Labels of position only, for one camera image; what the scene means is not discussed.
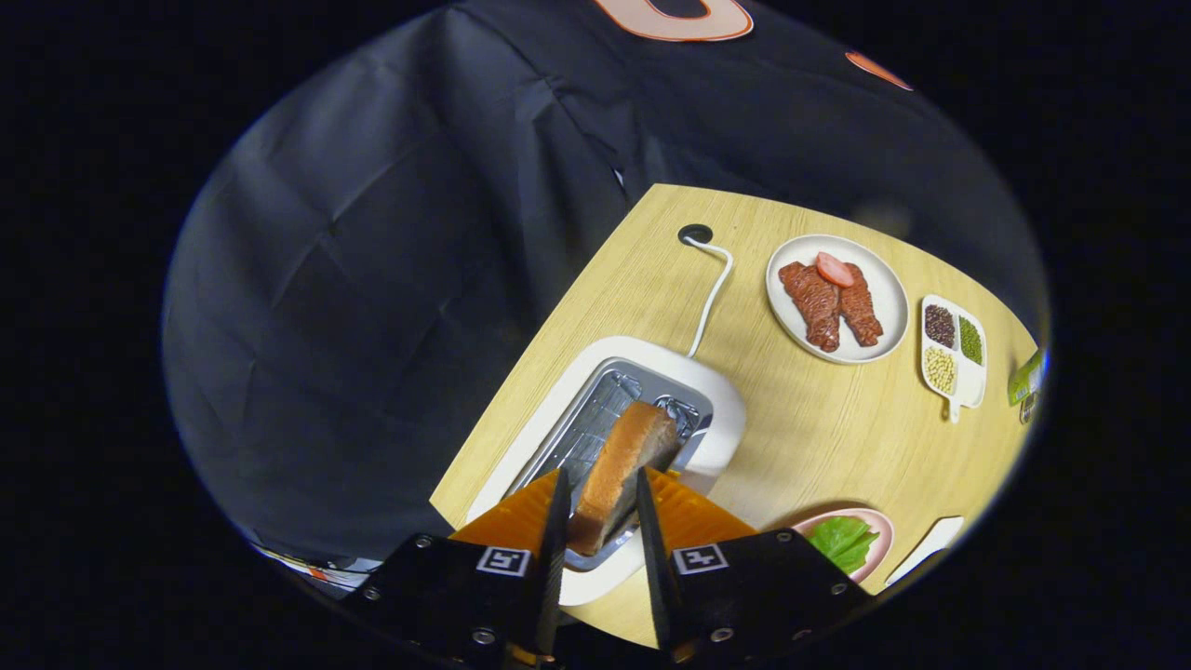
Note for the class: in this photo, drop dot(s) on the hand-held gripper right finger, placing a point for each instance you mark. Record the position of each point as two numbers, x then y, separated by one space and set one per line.
744 596

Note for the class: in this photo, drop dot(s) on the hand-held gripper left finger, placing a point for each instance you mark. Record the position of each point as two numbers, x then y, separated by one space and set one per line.
484 596

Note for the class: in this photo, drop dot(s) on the green lettuce leaf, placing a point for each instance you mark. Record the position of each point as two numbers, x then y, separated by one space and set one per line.
842 540

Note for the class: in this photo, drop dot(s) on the toasted bread slice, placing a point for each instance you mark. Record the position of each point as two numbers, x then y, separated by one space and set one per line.
619 465

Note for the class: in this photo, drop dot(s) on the pink plate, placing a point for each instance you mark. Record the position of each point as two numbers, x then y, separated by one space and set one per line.
882 530

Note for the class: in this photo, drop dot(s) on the white toaster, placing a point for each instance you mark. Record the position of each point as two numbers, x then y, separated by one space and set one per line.
726 409

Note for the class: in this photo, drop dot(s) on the white rectangular plate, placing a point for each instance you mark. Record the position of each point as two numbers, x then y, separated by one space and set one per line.
926 549

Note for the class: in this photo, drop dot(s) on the pile of yellow soybeans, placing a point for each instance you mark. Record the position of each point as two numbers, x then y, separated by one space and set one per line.
941 369

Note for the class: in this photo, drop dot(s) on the brown meat piece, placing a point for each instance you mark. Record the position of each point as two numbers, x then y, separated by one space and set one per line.
861 312
811 302

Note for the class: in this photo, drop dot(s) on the divided white dish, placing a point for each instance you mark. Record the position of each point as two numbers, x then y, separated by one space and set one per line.
968 381

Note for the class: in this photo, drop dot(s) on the pile of dark beans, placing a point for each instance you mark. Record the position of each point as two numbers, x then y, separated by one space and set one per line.
940 326

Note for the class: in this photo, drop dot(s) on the black backdrop cloth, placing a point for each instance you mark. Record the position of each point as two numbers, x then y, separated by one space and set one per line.
372 279

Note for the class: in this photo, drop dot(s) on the round white plate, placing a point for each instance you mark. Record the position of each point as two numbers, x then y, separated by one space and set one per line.
884 288

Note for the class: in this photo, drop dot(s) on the pink sausage slice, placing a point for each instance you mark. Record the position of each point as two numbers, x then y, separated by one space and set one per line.
835 269

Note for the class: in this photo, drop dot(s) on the pile of green beans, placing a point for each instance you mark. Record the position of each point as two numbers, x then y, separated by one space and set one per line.
970 340

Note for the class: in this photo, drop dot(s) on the green and silver bottle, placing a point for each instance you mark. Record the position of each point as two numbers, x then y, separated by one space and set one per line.
1026 380

